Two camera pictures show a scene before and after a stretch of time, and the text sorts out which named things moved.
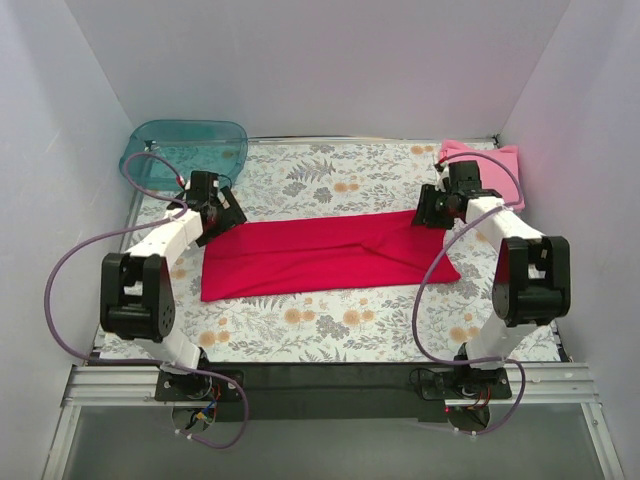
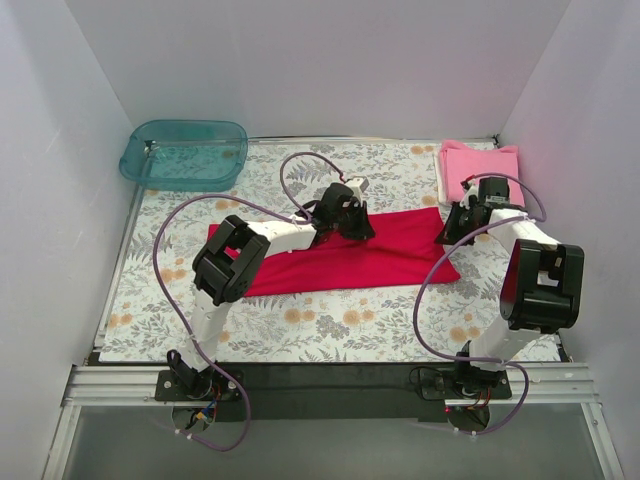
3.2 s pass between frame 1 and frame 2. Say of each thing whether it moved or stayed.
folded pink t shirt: stayed
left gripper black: moved
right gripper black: moved
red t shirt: stayed
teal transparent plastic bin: stayed
